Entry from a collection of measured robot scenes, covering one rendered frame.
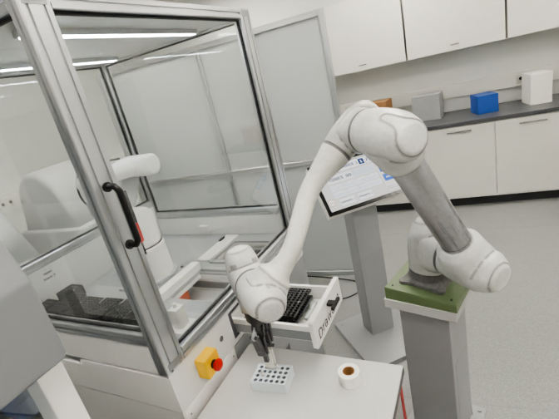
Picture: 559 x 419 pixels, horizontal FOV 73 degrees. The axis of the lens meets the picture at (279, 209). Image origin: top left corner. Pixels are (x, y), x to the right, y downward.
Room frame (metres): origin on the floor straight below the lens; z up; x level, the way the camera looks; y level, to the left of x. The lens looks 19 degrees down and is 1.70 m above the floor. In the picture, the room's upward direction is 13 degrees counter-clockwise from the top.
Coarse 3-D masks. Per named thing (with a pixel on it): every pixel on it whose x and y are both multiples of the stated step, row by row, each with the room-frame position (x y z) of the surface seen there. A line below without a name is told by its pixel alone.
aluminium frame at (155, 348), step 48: (0, 0) 0.95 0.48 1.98; (48, 0) 1.00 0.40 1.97; (96, 0) 1.12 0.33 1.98; (144, 0) 1.27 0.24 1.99; (48, 48) 0.96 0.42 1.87; (48, 96) 0.94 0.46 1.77; (96, 144) 0.99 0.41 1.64; (96, 192) 0.94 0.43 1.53; (288, 192) 1.80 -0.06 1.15; (144, 288) 0.96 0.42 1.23; (96, 336) 1.06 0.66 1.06; (144, 336) 0.95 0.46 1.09; (192, 336) 1.05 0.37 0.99
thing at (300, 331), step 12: (312, 288) 1.32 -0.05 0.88; (324, 288) 1.30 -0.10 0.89; (312, 300) 1.31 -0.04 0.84; (240, 312) 1.30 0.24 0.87; (240, 324) 1.21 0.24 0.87; (276, 324) 1.14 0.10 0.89; (288, 324) 1.12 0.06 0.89; (300, 324) 1.10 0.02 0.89; (276, 336) 1.14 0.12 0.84; (288, 336) 1.12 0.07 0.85; (300, 336) 1.09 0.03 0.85
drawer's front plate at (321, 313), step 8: (336, 280) 1.28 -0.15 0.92; (328, 288) 1.22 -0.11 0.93; (336, 288) 1.26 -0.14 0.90; (328, 296) 1.19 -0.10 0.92; (336, 296) 1.25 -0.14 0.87; (320, 304) 1.14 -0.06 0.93; (320, 312) 1.11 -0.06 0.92; (328, 312) 1.16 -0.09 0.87; (336, 312) 1.22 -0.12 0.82; (312, 320) 1.06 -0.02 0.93; (320, 320) 1.10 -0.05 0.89; (328, 320) 1.15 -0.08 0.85; (312, 328) 1.05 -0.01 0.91; (320, 328) 1.09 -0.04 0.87; (328, 328) 1.14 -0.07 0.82; (312, 336) 1.05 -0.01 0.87; (320, 336) 1.08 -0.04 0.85; (320, 344) 1.07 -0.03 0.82
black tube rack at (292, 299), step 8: (296, 288) 1.33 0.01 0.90; (304, 288) 1.31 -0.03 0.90; (288, 296) 1.28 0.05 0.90; (296, 296) 1.27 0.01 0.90; (312, 296) 1.29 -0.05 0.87; (288, 304) 1.23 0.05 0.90; (296, 304) 1.21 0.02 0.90; (304, 304) 1.25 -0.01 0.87; (288, 312) 1.18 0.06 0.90; (280, 320) 1.19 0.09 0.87; (288, 320) 1.17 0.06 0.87; (296, 320) 1.16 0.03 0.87
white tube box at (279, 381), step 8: (256, 368) 1.05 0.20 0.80; (264, 368) 1.05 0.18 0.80; (280, 368) 1.03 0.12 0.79; (288, 368) 1.03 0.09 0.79; (256, 376) 1.03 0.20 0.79; (272, 376) 1.01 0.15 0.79; (280, 376) 0.99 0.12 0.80; (288, 376) 0.98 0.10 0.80; (256, 384) 0.99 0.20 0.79; (264, 384) 0.98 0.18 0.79; (272, 384) 0.97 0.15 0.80; (280, 384) 0.96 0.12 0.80; (288, 384) 0.97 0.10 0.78; (280, 392) 0.96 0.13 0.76
